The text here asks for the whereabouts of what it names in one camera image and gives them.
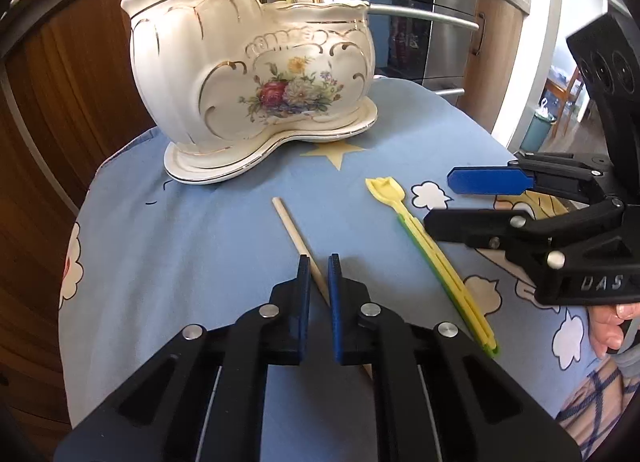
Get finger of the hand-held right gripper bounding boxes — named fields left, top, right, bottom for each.
left=446, top=151, right=609, bottom=205
left=423, top=196, right=627, bottom=269

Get teal trash bin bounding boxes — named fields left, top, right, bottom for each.
left=520, top=99, right=557, bottom=153

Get person's right hand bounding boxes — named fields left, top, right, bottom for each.
left=588, top=302, right=640, bottom=359

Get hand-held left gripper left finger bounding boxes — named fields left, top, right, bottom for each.
left=54, top=255, right=312, bottom=462

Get blue cartoon printed cloth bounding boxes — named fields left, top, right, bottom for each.
left=52, top=74, right=632, bottom=462

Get white floral ceramic utensil holder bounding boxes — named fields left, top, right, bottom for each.
left=121, top=0, right=375, bottom=153

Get narrow wooden cabinet panel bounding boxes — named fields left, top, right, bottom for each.
left=462, top=0, right=527, bottom=137

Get white ceramic saucer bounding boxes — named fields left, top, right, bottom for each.
left=164, top=98, right=379, bottom=187

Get wooden chair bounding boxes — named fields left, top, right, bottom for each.
left=544, top=66, right=592, bottom=139

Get person's plaid trousers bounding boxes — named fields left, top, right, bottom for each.
left=554, top=356, right=637, bottom=447

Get wooden kitchen cabinets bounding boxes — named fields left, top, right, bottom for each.
left=0, top=0, right=261, bottom=458

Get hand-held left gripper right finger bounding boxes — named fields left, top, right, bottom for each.
left=327, top=254, right=583, bottom=462

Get stainless steel oven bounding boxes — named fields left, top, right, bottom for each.
left=257, top=0, right=482, bottom=108

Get yellow plastic spoon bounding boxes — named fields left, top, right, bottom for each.
left=365, top=177, right=501, bottom=357

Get cream chopstick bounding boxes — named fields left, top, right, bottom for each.
left=271, top=197, right=374, bottom=379

